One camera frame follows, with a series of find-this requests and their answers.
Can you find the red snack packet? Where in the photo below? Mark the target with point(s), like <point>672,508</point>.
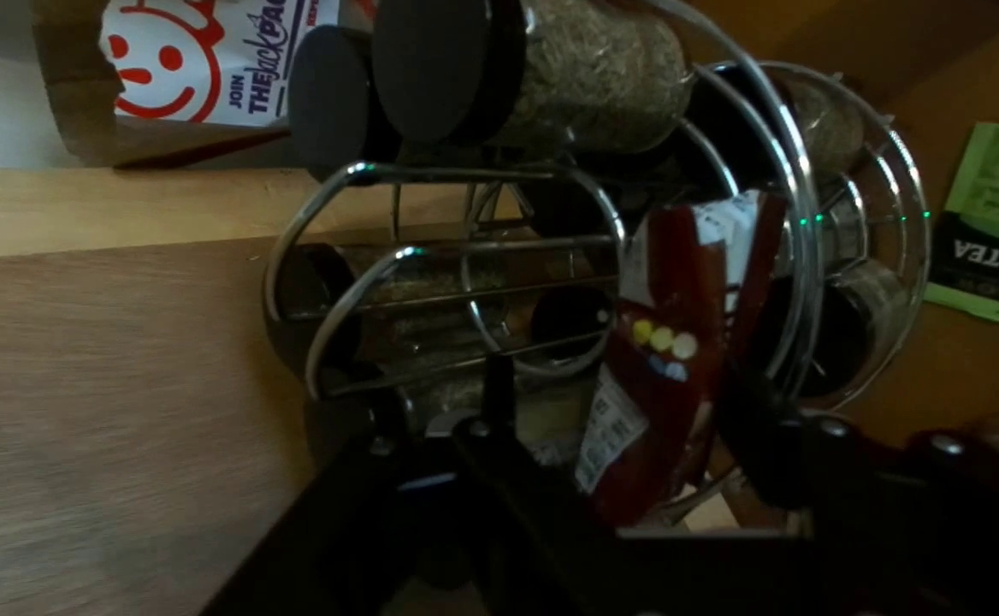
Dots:
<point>681,308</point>

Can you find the black-lidded spice jar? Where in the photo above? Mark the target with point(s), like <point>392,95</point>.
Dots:
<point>335,104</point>

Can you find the chrome circular spice rack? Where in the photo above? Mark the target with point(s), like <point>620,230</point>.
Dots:
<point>795,206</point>

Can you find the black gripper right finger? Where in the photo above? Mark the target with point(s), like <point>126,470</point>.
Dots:
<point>774,451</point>

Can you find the paper bag with red print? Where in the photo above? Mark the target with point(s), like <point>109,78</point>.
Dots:
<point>195,63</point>

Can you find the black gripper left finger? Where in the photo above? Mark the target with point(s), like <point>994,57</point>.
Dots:
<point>497,397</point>

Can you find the green tea box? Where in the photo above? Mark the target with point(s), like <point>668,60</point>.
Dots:
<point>998,226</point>

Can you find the spice jar with herbs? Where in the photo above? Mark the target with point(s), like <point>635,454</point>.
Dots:
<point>568,68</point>

